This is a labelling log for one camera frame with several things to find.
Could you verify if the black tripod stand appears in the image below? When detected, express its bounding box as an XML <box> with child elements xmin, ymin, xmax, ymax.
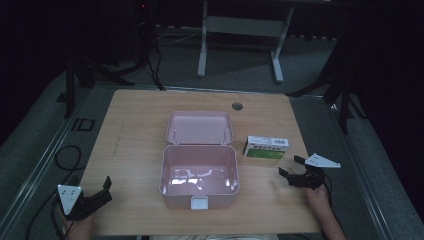
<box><xmin>63</xmin><ymin>54</ymin><xmax>135</xmax><ymax>120</ymax></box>
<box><xmin>285</xmin><ymin>49</ymin><xmax>368</xmax><ymax>136</ymax></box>

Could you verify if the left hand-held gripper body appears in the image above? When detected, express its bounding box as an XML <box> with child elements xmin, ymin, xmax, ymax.
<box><xmin>57</xmin><ymin>184</ymin><xmax>105</xmax><ymax>222</ymax></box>

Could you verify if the white floor cable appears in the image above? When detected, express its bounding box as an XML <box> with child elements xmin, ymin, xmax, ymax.
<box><xmin>155</xmin><ymin>30</ymin><xmax>203</xmax><ymax>47</ymax></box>

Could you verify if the white metal desk frame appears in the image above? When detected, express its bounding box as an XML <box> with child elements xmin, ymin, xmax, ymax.
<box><xmin>196</xmin><ymin>0</ymin><xmax>296</xmax><ymax>84</ymax></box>

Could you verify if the pink plastic box with lid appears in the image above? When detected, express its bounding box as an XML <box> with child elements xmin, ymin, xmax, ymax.
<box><xmin>158</xmin><ymin>110</ymin><xmax>241</xmax><ymax>211</ymax></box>

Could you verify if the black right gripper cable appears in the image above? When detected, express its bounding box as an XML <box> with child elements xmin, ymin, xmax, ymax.
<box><xmin>321</xmin><ymin>173</ymin><xmax>349</xmax><ymax>240</ymax></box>

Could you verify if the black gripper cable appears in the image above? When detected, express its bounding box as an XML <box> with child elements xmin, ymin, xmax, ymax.
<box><xmin>25</xmin><ymin>176</ymin><xmax>81</xmax><ymax>240</ymax></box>
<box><xmin>321</xmin><ymin>173</ymin><xmax>349</xmax><ymax>240</ymax></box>

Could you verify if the black floor cable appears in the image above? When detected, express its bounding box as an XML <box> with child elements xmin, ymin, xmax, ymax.
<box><xmin>145</xmin><ymin>43</ymin><xmax>167</xmax><ymax>92</ymax></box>

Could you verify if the white and green medicine box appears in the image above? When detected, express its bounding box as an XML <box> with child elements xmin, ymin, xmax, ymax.
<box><xmin>242</xmin><ymin>135</ymin><xmax>290</xmax><ymax>160</ymax></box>

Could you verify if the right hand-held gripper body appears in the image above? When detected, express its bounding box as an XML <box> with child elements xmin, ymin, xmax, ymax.
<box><xmin>288</xmin><ymin>152</ymin><xmax>342</xmax><ymax>191</ymax></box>

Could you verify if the person's right hand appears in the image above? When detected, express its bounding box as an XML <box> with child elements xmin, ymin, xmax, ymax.
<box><xmin>304</xmin><ymin>184</ymin><xmax>332</xmax><ymax>209</ymax></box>

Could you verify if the black device with red light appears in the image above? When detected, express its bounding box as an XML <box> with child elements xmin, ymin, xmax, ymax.
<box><xmin>132</xmin><ymin>0</ymin><xmax>156</xmax><ymax>66</ymax></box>

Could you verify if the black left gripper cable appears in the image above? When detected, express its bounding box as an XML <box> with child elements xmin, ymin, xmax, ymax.
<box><xmin>25</xmin><ymin>176</ymin><xmax>81</xmax><ymax>240</ymax></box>

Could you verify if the person's left hand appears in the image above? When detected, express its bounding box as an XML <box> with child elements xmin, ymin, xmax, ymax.
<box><xmin>59</xmin><ymin>213</ymin><xmax>97</xmax><ymax>240</ymax></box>

